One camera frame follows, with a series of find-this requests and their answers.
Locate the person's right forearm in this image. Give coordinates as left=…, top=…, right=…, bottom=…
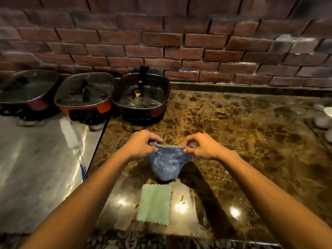
left=217, top=150, right=332, bottom=249

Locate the person's left forearm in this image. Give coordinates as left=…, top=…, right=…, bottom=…
left=20, top=148, right=131, bottom=249

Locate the orange electric pot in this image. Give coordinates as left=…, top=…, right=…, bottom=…
left=54, top=72, right=115, bottom=125

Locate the glass lid with black handle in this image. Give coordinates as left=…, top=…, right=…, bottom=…
left=113, top=66, right=170, bottom=109

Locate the glass pot lid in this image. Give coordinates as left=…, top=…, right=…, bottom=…
left=0, top=70, right=60, bottom=104
left=54, top=72, right=114, bottom=108

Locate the person's left hand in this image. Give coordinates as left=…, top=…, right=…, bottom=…
left=123, top=130, right=164, bottom=161

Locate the dark red electric pot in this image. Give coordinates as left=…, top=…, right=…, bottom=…
left=0, top=70, right=61, bottom=117
left=112, top=66, right=171, bottom=126

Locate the person's right hand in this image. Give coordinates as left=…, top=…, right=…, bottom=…
left=182, top=132, right=226, bottom=161

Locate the blue cleaning cloth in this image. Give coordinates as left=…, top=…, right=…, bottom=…
left=146, top=142, right=194, bottom=182

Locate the green cleaning cloth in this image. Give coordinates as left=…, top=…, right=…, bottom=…
left=136, top=183, right=172, bottom=226

